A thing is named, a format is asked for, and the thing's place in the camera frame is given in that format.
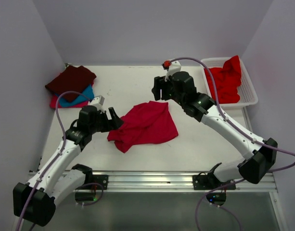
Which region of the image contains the dark maroon folded t-shirt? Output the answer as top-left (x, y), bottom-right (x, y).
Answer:
top-left (45, 65), bottom-right (96, 95)

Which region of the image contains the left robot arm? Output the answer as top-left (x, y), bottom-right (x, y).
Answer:
top-left (13, 105), bottom-right (123, 230)

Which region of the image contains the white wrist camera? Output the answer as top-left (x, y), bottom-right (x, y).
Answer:
top-left (88, 95), bottom-right (105, 113)
top-left (162, 60), bottom-right (181, 82)

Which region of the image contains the white plastic basket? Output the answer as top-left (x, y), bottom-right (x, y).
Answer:
top-left (201, 57), bottom-right (258, 109)

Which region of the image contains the crimson t-shirt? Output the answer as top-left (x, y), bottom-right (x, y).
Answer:
top-left (107, 101), bottom-right (179, 153)

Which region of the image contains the blue folded t-shirt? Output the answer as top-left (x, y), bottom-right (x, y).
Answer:
top-left (50, 83), bottom-right (94, 109)

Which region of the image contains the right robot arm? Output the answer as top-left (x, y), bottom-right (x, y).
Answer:
top-left (152, 71), bottom-right (278, 189)

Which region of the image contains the bright red t-shirt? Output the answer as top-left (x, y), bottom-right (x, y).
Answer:
top-left (209, 55), bottom-right (242, 104)

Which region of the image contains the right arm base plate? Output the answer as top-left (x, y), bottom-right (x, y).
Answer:
top-left (192, 172), bottom-right (231, 190)

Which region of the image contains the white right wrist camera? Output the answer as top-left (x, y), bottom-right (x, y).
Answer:
top-left (162, 60), bottom-right (181, 82)

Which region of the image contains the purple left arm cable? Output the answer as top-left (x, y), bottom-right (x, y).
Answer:
top-left (16, 90), bottom-right (94, 231)

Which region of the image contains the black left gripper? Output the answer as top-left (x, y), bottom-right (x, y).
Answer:
top-left (89, 106), bottom-right (123, 134)

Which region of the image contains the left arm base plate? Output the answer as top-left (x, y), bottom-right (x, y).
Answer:
top-left (89, 174), bottom-right (109, 190)

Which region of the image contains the pink folded t-shirt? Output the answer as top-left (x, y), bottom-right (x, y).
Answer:
top-left (50, 95), bottom-right (89, 109)

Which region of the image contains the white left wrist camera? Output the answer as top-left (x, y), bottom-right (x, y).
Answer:
top-left (88, 95), bottom-right (105, 113)

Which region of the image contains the aluminium mounting rail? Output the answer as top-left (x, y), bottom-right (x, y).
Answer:
top-left (26, 107), bottom-right (278, 193)

